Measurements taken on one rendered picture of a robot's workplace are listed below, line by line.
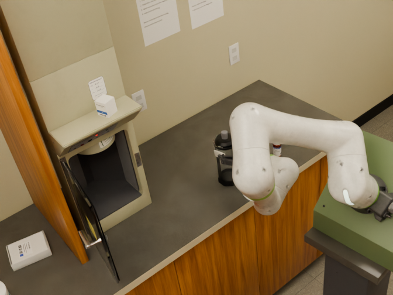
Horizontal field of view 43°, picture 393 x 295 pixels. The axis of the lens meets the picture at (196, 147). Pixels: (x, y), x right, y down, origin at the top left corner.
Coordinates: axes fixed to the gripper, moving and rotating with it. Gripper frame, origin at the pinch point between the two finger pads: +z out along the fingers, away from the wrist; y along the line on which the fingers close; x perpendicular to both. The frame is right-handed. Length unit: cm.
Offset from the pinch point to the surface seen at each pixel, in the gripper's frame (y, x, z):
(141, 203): 39.3, 11.9, 17.0
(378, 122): -193, 98, 69
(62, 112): 59, -46, 5
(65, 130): 62, -40, 2
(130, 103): 37, -40, -1
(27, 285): 95, 15, 16
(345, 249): -4, 31, -56
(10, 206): 83, 3, 60
